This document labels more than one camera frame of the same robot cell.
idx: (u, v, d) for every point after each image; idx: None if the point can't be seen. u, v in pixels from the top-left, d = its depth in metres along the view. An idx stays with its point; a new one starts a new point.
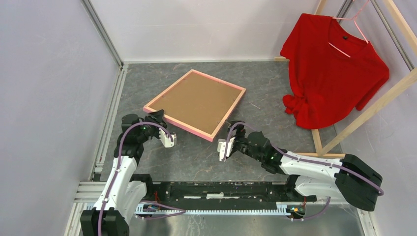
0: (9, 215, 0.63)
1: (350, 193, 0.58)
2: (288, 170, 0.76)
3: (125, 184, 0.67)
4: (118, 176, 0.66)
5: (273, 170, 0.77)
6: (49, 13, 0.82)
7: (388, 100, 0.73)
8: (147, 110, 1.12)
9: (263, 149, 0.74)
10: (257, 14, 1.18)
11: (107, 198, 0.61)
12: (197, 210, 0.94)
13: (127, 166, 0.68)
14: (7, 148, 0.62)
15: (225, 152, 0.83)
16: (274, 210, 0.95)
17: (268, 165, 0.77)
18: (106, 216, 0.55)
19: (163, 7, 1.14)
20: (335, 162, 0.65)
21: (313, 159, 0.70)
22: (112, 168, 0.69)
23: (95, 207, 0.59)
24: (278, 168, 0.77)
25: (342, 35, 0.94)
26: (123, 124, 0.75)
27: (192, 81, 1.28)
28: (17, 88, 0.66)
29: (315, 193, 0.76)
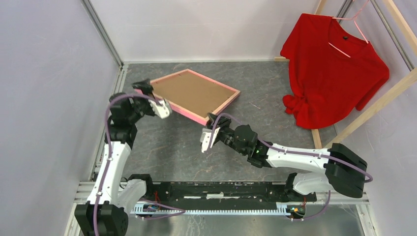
0: (8, 215, 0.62)
1: (342, 183, 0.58)
2: (273, 163, 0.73)
3: (119, 173, 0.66)
4: (110, 166, 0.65)
5: (259, 164, 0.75)
6: (49, 13, 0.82)
7: (387, 99, 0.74)
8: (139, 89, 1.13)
9: (251, 144, 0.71)
10: (257, 14, 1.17)
11: (102, 191, 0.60)
12: (197, 210, 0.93)
13: (119, 154, 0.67)
14: (7, 147, 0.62)
15: (208, 142, 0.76)
16: (274, 210, 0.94)
17: (254, 160, 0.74)
18: (101, 210, 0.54)
19: (163, 7, 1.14)
20: (323, 152, 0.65)
21: (300, 150, 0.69)
22: (104, 156, 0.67)
23: (90, 200, 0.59)
24: (264, 162, 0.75)
25: (342, 35, 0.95)
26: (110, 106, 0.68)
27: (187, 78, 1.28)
28: (16, 86, 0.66)
29: (314, 189, 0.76)
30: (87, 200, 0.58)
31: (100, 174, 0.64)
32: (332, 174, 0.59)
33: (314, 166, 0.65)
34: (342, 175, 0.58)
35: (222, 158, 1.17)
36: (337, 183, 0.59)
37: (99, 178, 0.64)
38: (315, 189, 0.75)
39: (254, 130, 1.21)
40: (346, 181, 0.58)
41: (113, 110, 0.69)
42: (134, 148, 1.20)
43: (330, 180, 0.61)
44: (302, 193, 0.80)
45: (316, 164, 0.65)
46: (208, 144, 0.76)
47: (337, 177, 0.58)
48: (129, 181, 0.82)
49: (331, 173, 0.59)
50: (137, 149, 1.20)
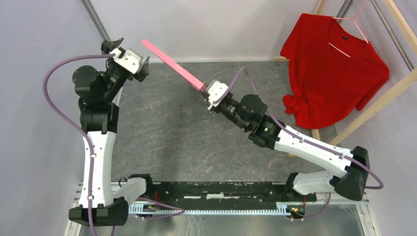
0: (9, 214, 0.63)
1: (357, 190, 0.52)
2: (280, 147, 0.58)
3: (107, 167, 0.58)
4: (97, 162, 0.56)
5: (262, 143, 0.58)
6: (49, 13, 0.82)
7: (387, 99, 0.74)
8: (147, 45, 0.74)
9: (258, 118, 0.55)
10: (257, 14, 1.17)
11: (91, 193, 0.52)
12: (197, 210, 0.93)
13: (103, 147, 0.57)
14: (7, 147, 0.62)
15: (219, 95, 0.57)
16: (274, 210, 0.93)
17: (257, 137, 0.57)
18: (97, 213, 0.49)
19: (163, 8, 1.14)
20: (347, 154, 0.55)
21: (321, 143, 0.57)
22: (86, 151, 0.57)
23: (81, 203, 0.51)
24: (268, 140, 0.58)
25: (342, 35, 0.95)
26: (75, 89, 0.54)
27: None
28: (17, 87, 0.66)
29: (314, 190, 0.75)
30: (79, 204, 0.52)
31: (85, 173, 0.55)
32: (353, 179, 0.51)
33: (331, 165, 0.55)
34: (360, 182, 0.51)
35: (222, 158, 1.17)
36: (350, 188, 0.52)
37: (85, 177, 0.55)
38: (316, 189, 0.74)
39: None
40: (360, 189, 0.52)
41: (80, 93, 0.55)
42: (134, 148, 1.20)
43: (342, 184, 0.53)
44: (302, 193, 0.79)
45: (336, 165, 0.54)
46: (219, 97, 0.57)
47: (356, 183, 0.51)
48: (129, 179, 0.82)
49: (353, 179, 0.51)
50: (137, 149, 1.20)
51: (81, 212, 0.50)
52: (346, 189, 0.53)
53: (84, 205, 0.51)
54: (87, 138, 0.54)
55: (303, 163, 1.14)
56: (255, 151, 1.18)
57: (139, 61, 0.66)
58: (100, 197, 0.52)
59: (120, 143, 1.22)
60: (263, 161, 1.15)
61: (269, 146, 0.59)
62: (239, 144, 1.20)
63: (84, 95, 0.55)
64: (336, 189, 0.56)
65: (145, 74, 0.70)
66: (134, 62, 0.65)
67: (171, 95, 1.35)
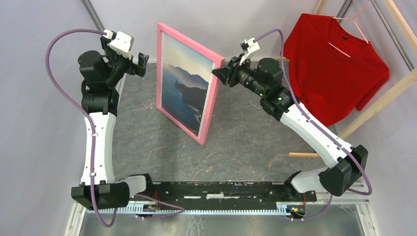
0: (9, 214, 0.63)
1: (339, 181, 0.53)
2: (286, 120, 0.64)
3: (109, 147, 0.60)
4: (98, 141, 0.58)
5: (271, 110, 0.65)
6: (49, 13, 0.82)
7: (387, 99, 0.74)
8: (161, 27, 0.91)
9: (271, 83, 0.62)
10: (257, 14, 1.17)
11: (93, 170, 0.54)
12: (197, 210, 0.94)
13: (104, 127, 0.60)
14: (7, 147, 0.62)
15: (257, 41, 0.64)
16: (274, 210, 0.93)
17: (267, 102, 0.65)
18: (99, 191, 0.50)
19: (163, 8, 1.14)
20: (346, 146, 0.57)
21: (326, 130, 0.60)
22: (87, 132, 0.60)
23: (83, 182, 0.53)
24: (277, 109, 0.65)
25: (342, 35, 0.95)
26: (80, 68, 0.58)
27: (170, 55, 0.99)
28: (17, 87, 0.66)
29: (305, 185, 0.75)
30: (81, 182, 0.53)
31: (87, 153, 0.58)
32: (340, 170, 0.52)
33: (327, 152, 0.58)
34: (346, 177, 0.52)
35: (222, 158, 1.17)
36: (335, 177, 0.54)
37: (88, 156, 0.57)
38: (310, 186, 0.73)
39: (254, 130, 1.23)
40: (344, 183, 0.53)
41: (85, 72, 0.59)
42: (134, 148, 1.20)
43: (330, 174, 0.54)
44: (298, 190, 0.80)
45: (330, 152, 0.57)
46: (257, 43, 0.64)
47: (342, 174, 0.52)
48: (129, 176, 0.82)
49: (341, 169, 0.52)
50: (137, 149, 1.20)
51: (84, 191, 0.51)
52: (330, 179, 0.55)
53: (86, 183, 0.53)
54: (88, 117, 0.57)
55: (303, 163, 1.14)
56: (255, 151, 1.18)
57: (130, 39, 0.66)
58: (103, 174, 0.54)
59: (120, 143, 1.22)
60: (263, 161, 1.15)
61: (278, 114, 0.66)
62: (239, 144, 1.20)
63: (88, 75, 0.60)
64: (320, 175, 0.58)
65: (143, 66, 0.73)
66: (125, 41, 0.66)
67: None
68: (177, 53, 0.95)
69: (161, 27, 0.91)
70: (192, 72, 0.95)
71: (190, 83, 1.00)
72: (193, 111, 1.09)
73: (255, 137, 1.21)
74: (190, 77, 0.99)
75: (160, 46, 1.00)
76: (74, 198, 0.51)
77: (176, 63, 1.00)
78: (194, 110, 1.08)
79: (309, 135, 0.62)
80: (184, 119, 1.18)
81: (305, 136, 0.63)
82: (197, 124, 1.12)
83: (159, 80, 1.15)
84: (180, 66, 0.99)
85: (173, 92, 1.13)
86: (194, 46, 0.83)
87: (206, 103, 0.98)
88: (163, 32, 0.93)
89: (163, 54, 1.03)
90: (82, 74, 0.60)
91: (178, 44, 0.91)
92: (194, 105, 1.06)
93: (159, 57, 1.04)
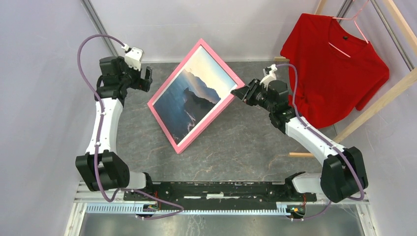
0: (9, 214, 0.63)
1: (331, 177, 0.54)
2: (289, 132, 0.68)
3: (113, 125, 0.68)
4: (105, 119, 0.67)
5: (276, 123, 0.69)
6: (50, 14, 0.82)
7: (387, 99, 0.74)
8: (204, 44, 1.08)
9: (279, 99, 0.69)
10: (257, 14, 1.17)
11: (100, 139, 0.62)
12: (197, 210, 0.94)
13: (112, 108, 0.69)
14: (8, 148, 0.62)
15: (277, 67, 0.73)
16: (274, 210, 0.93)
17: (273, 116, 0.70)
18: (103, 159, 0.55)
19: (163, 8, 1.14)
20: (338, 147, 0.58)
21: (321, 133, 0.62)
22: (97, 113, 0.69)
23: (88, 151, 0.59)
24: (282, 124, 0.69)
25: (342, 35, 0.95)
26: (101, 61, 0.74)
27: (195, 65, 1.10)
28: (17, 88, 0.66)
29: (305, 185, 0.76)
30: (86, 152, 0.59)
31: (95, 128, 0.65)
32: (329, 165, 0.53)
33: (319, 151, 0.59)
34: (336, 172, 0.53)
35: (222, 158, 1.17)
36: (327, 174, 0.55)
37: (94, 131, 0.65)
38: (309, 187, 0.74)
39: (253, 130, 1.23)
40: (335, 180, 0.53)
41: (104, 66, 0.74)
42: (134, 148, 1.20)
43: (324, 171, 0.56)
44: (298, 190, 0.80)
45: (322, 150, 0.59)
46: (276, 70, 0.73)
47: (331, 168, 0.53)
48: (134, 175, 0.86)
49: (329, 163, 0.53)
50: (137, 149, 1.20)
51: (87, 161, 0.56)
52: (326, 177, 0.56)
53: (90, 152, 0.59)
54: (99, 99, 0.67)
55: (303, 163, 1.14)
56: (255, 151, 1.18)
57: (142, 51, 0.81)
58: (106, 144, 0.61)
59: (120, 143, 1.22)
60: (263, 161, 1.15)
61: (282, 129, 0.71)
62: (239, 144, 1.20)
63: (106, 68, 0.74)
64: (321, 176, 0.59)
65: (149, 80, 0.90)
66: (138, 52, 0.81)
67: None
68: (204, 65, 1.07)
69: (202, 43, 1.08)
70: (209, 84, 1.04)
71: (200, 93, 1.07)
72: (188, 119, 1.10)
73: (255, 137, 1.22)
74: (204, 88, 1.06)
75: (189, 55, 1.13)
76: (77, 167, 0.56)
77: (197, 73, 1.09)
78: (190, 117, 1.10)
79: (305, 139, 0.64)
80: (171, 125, 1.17)
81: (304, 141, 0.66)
82: (184, 131, 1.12)
83: (167, 83, 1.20)
84: (199, 77, 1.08)
85: (176, 96, 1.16)
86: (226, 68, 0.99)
87: (208, 114, 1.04)
88: (201, 46, 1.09)
89: (187, 63, 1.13)
90: (101, 68, 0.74)
91: (210, 59, 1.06)
92: (192, 113, 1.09)
93: (183, 63, 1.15)
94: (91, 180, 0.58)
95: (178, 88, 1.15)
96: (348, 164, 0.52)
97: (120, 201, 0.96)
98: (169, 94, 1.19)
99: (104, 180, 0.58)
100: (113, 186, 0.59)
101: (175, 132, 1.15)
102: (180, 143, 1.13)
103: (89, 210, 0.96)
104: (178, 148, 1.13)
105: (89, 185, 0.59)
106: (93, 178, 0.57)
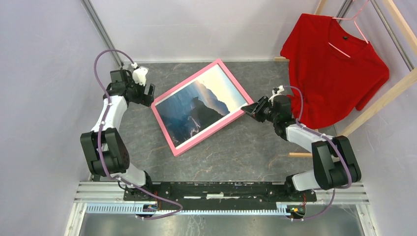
0: (10, 214, 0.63)
1: (319, 160, 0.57)
2: (290, 137, 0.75)
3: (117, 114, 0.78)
4: (110, 108, 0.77)
5: (279, 132, 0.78)
6: (49, 14, 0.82)
7: (388, 99, 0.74)
8: (222, 63, 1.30)
9: (281, 109, 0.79)
10: (257, 14, 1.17)
11: (105, 121, 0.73)
12: (196, 209, 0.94)
13: (117, 102, 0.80)
14: (7, 147, 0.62)
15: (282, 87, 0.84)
16: (274, 210, 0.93)
17: (277, 126, 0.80)
18: (105, 133, 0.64)
19: (163, 8, 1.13)
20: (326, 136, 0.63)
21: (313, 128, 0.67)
22: (104, 105, 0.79)
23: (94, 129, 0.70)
24: (283, 132, 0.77)
25: (342, 35, 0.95)
26: (111, 71, 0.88)
27: (209, 79, 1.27)
28: (17, 88, 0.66)
29: (304, 182, 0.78)
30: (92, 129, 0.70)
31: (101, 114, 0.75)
32: (315, 147, 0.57)
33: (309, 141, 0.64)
34: (324, 154, 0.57)
35: (222, 158, 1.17)
36: (317, 160, 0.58)
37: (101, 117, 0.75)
38: (307, 184, 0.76)
39: (253, 130, 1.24)
40: (324, 162, 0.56)
41: (113, 75, 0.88)
42: (134, 148, 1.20)
43: (313, 157, 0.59)
44: (296, 188, 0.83)
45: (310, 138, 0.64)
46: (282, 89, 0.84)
47: (317, 150, 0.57)
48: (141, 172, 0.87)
49: (316, 145, 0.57)
50: (137, 149, 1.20)
51: (91, 135, 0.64)
52: (315, 163, 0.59)
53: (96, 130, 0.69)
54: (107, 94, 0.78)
55: (303, 163, 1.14)
56: (255, 151, 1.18)
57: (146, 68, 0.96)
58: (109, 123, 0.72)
59: None
60: (263, 161, 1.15)
61: (284, 137, 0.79)
62: (239, 144, 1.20)
63: (115, 76, 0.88)
64: (313, 167, 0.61)
65: (151, 95, 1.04)
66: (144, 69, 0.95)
67: None
68: (218, 81, 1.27)
69: (220, 62, 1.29)
70: (220, 98, 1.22)
71: (211, 103, 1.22)
72: (193, 125, 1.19)
73: (255, 137, 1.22)
74: (214, 100, 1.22)
75: (204, 69, 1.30)
76: (82, 142, 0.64)
77: (209, 86, 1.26)
78: (194, 124, 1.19)
79: (300, 136, 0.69)
80: (173, 128, 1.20)
81: (298, 138, 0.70)
82: (185, 135, 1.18)
83: (175, 88, 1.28)
84: (211, 90, 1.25)
85: (183, 102, 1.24)
86: (239, 87, 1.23)
87: (218, 122, 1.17)
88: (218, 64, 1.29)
89: (201, 75, 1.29)
90: (111, 77, 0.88)
91: (225, 78, 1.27)
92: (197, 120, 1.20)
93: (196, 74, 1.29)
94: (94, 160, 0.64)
95: (188, 95, 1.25)
96: (333, 145, 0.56)
97: (120, 201, 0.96)
98: (176, 98, 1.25)
99: (106, 161, 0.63)
100: (113, 166, 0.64)
101: (175, 135, 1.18)
102: (179, 145, 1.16)
103: (89, 210, 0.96)
104: (175, 151, 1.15)
105: (91, 167, 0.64)
106: (95, 157, 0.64)
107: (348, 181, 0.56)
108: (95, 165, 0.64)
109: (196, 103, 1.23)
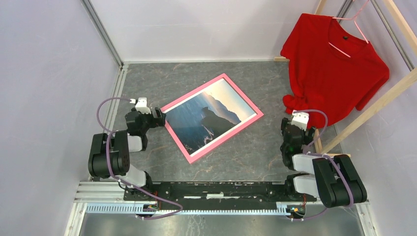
0: (8, 214, 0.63)
1: (320, 175, 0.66)
2: (296, 167, 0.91)
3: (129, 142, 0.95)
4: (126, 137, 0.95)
5: (286, 162, 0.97)
6: (49, 13, 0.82)
7: (388, 99, 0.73)
8: (226, 76, 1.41)
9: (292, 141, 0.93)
10: (257, 14, 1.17)
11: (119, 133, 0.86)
12: (197, 210, 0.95)
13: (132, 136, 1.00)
14: (7, 147, 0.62)
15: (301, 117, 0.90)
16: (274, 210, 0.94)
17: (285, 157, 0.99)
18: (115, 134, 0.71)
19: (163, 8, 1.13)
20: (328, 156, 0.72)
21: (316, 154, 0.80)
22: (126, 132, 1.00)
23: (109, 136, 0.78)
24: (290, 163, 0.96)
25: (342, 35, 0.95)
26: (127, 120, 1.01)
27: (216, 90, 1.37)
28: (17, 88, 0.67)
29: (305, 186, 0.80)
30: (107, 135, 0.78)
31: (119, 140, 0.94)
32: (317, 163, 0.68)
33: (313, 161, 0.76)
34: (323, 169, 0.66)
35: (222, 158, 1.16)
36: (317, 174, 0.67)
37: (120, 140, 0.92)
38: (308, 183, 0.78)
39: (253, 130, 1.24)
40: (323, 177, 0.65)
41: (130, 123, 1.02)
42: None
43: (315, 174, 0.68)
44: (296, 189, 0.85)
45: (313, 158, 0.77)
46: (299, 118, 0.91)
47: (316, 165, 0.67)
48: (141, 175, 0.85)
49: (316, 161, 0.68)
50: None
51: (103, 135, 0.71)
52: (320, 181, 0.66)
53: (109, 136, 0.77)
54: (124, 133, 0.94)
55: None
56: (256, 151, 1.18)
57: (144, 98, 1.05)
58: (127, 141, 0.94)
59: None
60: (263, 161, 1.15)
61: (291, 167, 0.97)
62: (239, 144, 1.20)
63: (132, 124, 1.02)
64: (317, 186, 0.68)
65: (162, 117, 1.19)
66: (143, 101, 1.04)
67: (171, 95, 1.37)
68: (224, 93, 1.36)
69: (225, 76, 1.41)
70: (229, 108, 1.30)
71: (220, 112, 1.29)
72: (206, 132, 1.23)
73: (255, 137, 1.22)
74: (224, 109, 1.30)
75: (210, 82, 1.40)
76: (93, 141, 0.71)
77: (217, 97, 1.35)
78: (207, 132, 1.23)
79: (304, 161, 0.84)
80: (184, 135, 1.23)
81: (304, 163, 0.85)
82: (198, 142, 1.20)
83: (182, 99, 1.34)
84: (219, 101, 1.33)
85: (193, 111, 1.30)
86: (245, 99, 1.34)
87: (227, 132, 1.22)
88: (223, 78, 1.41)
89: (207, 88, 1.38)
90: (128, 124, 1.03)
91: (231, 90, 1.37)
92: (210, 128, 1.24)
93: (203, 86, 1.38)
94: (95, 159, 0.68)
95: (196, 105, 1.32)
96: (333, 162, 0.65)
97: (120, 201, 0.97)
98: (185, 108, 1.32)
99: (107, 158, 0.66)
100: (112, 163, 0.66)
101: (188, 143, 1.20)
102: (193, 153, 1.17)
103: (90, 210, 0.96)
104: (190, 159, 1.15)
105: (91, 163, 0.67)
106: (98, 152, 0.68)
107: (349, 199, 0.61)
108: (95, 163, 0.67)
109: (205, 112, 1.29)
